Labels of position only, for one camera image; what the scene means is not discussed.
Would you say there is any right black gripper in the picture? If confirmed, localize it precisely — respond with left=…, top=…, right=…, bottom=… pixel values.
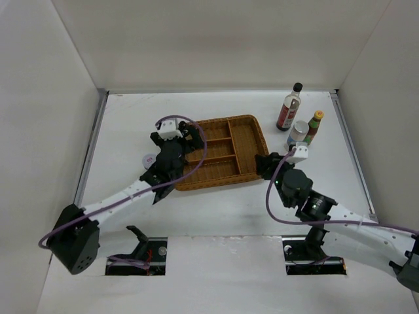
left=255, top=152, right=297, bottom=207

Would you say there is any white lid spice jar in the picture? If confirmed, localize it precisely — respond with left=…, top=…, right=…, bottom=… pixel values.
left=141, top=153, right=156, bottom=169

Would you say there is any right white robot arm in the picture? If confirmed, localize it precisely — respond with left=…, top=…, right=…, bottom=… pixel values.
left=255, top=148, right=418, bottom=292

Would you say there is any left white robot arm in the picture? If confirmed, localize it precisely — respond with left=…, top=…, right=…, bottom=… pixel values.
left=39, top=115, right=208, bottom=275

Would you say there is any brown wicker divided tray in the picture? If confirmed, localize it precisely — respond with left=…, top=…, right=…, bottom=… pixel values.
left=175, top=114, right=269, bottom=191

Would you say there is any white jar silver lid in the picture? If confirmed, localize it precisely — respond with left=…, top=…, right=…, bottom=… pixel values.
left=286, top=120, right=309, bottom=147

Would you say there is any green bottle yellow cap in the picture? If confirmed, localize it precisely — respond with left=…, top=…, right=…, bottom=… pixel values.
left=303, top=111, right=324, bottom=146

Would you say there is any tall dark sauce bottle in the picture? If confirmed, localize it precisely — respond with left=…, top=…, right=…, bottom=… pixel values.
left=276, top=82, right=303, bottom=131

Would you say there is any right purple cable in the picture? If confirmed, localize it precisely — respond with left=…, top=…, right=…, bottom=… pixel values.
left=265, top=148, right=419, bottom=236

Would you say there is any purple cable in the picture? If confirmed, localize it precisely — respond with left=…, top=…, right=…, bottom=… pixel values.
left=265, top=148, right=419, bottom=236
left=38, top=114, right=208, bottom=272

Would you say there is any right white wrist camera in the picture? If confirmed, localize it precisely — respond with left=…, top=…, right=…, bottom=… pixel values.
left=287, top=142, right=309, bottom=164

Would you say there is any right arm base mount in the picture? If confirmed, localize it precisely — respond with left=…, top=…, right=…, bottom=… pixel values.
left=282, top=227, right=346, bottom=275

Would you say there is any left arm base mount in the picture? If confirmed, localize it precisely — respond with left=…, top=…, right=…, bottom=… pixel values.
left=105, top=226, right=168, bottom=276

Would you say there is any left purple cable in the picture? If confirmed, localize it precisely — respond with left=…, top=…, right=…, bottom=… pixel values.
left=38, top=114, right=208, bottom=272

